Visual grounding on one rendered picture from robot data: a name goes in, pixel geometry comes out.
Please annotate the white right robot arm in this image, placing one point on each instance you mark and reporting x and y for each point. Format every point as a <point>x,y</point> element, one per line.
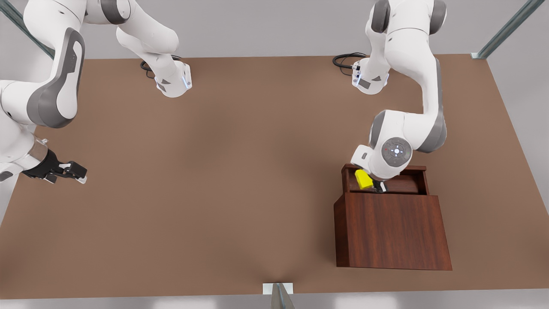
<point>55,90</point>

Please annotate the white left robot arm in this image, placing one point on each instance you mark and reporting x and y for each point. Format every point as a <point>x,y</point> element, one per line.
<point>422,124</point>

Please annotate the yellow square block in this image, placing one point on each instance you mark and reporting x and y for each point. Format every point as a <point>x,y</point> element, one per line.
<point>364,179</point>

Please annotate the dark wooden drawer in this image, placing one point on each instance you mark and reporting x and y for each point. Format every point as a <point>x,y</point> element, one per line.
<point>407,183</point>

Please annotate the dark wooden cabinet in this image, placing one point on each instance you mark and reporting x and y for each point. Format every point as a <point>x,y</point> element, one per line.
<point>394,231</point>

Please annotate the silver frame post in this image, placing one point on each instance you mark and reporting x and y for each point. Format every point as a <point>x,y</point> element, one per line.
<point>506,30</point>
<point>23,29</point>
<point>279,295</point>

